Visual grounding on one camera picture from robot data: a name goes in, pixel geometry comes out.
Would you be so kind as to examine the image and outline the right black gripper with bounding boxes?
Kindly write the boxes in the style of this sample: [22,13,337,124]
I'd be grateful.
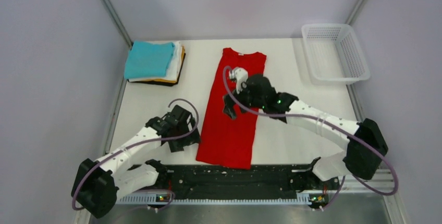
[223,82,265,120]

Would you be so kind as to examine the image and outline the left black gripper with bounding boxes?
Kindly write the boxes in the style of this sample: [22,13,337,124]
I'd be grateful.
[169,117,201,152]

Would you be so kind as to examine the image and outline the red t-shirt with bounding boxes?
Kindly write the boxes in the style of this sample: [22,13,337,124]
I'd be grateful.
[195,47,266,169]

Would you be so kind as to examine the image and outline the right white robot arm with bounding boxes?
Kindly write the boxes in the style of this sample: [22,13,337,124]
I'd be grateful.
[222,66,388,189]

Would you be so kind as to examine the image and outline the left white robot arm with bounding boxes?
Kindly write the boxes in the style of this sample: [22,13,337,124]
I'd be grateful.
[71,100,200,218]

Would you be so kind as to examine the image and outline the folded white t-shirt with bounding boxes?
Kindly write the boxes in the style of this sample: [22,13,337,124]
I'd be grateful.
[124,41,186,86]

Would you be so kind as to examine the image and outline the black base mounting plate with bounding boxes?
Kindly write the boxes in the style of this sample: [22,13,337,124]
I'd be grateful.
[139,165,340,208]

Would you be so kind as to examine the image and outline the folded teal t-shirt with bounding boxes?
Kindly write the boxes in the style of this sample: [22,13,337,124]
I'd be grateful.
[124,41,175,80]

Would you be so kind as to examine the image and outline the white plastic basket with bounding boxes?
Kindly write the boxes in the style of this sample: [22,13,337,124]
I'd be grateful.
[301,23,371,85]

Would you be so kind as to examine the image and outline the white slotted cable duct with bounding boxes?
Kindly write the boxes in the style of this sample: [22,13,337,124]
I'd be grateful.
[116,193,312,205]

